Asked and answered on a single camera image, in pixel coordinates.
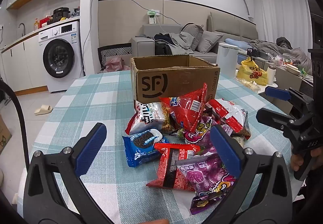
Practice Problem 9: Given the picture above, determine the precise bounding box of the yellow plastic bag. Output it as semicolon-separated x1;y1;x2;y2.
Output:
236;59;268;85

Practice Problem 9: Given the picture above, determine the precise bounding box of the wall socket with green plug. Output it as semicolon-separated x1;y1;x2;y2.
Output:
147;10;160;24

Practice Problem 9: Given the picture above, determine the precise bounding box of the red white snack packet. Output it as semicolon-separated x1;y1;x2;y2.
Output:
206;98;251;140

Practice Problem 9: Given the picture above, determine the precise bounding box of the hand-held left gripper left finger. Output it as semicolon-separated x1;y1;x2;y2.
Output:
23;122;119;224

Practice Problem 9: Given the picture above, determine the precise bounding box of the white red noodle packet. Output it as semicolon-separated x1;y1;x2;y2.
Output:
125;100;174;136

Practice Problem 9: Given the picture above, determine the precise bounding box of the dark clothing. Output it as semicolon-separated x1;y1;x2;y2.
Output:
154;33;174;56

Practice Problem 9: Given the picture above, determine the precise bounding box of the red container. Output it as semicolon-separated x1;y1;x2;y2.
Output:
39;16;52;28

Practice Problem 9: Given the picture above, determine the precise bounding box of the grey blanket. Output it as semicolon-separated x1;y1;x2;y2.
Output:
249;40;312;73

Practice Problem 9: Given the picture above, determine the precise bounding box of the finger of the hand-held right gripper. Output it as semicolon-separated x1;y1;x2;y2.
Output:
256;107;307;139
264;86;315;120

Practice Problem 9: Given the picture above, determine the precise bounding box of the white paper roll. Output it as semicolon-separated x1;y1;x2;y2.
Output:
267;67;276;85

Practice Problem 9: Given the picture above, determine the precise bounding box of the black pressure cooker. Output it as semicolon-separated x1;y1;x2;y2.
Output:
52;7;71;22

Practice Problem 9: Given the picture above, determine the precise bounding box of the teal checkered tablecloth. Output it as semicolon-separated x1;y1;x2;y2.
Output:
16;62;303;224

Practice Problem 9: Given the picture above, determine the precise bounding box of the thick black cable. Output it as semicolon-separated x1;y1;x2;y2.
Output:
0;80;29;171

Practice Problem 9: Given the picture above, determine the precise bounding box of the grey jacket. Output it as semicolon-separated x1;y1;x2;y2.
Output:
169;32;195;50

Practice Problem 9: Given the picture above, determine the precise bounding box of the red black striped packet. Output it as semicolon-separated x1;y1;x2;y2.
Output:
146;143;201;192

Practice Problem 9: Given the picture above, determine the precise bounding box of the white bowl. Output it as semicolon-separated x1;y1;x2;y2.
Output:
285;62;301;73

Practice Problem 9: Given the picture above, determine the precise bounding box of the blue cookie packet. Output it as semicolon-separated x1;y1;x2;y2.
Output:
122;128;169;167

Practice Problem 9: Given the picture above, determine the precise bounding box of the purple candy bag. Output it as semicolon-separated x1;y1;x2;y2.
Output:
183;113;222;156
177;153;239;215

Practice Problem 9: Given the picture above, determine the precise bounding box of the beige slipper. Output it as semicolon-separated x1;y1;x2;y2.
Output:
34;104;53;115

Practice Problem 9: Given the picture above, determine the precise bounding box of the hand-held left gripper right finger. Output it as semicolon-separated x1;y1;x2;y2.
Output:
199;125;294;224

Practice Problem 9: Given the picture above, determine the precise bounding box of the light blue pillow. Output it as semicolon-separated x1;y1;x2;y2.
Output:
225;38;249;49

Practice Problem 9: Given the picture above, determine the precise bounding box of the white curtain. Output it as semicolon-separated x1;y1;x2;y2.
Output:
252;0;313;48

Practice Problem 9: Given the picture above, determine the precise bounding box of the printed cardboard box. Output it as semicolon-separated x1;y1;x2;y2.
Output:
0;113;13;155

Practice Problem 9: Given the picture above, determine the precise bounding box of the white washing machine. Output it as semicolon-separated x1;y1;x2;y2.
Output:
38;21;85;93

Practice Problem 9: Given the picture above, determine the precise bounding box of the grey sofa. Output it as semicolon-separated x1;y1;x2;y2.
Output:
131;11;259;73

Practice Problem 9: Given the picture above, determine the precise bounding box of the black white patterned cushion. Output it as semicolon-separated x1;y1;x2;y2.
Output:
98;46;132;69

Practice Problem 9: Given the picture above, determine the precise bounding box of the person's right hand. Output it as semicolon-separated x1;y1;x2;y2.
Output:
290;154;303;172

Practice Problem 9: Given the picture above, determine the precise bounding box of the white kitchen cabinet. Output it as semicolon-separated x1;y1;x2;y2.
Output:
0;29;48;96

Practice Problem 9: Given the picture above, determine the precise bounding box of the pink cloth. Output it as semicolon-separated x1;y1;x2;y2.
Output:
105;57;124;72

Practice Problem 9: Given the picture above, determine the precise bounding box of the grey pillow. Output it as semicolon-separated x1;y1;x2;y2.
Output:
182;23;204;50
195;29;224;54

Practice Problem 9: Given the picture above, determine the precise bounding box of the red triangular chip bag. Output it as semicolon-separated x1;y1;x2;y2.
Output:
159;83;208;136

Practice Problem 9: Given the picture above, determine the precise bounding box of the clear plastic food container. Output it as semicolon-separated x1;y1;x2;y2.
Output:
236;78;260;92

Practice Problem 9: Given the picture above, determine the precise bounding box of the white trash bin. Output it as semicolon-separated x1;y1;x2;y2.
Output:
216;42;239;79

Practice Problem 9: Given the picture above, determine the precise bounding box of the brown cardboard box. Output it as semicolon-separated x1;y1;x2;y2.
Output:
130;54;221;105

